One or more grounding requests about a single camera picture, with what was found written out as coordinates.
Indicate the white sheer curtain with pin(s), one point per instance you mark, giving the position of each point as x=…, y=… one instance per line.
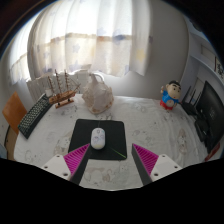
x=90, y=36

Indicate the black mouse pad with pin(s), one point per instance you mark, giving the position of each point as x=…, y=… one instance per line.
x=115, y=136

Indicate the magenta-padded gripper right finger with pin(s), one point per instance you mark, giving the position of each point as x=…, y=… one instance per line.
x=146, y=159

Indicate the orange wooden chair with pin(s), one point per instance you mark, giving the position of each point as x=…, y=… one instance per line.
x=13, y=111

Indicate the white printed tablecloth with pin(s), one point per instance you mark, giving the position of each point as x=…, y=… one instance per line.
x=150, y=133

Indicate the white radiator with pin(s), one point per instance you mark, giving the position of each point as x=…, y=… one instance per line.
x=36, y=86

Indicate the cartoon boy figurine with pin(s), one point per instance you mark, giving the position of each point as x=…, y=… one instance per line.
x=170, y=96

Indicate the white wall shelf unit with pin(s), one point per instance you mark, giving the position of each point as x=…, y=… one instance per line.
x=208, y=56

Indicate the white cartoon-print computer mouse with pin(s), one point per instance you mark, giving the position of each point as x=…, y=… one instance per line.
x=98, y=138

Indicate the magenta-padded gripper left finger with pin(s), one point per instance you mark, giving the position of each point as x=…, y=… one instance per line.
x=77, y=159

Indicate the black router with antennas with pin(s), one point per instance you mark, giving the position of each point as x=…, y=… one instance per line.
x=190, y=108

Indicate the wooden model sailing ship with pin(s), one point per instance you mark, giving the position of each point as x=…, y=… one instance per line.
x=62, y=96

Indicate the black keyboard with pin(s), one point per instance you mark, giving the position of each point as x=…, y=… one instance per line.
x=35, y=116

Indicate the black monitor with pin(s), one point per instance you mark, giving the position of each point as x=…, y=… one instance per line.
x=213, y=116

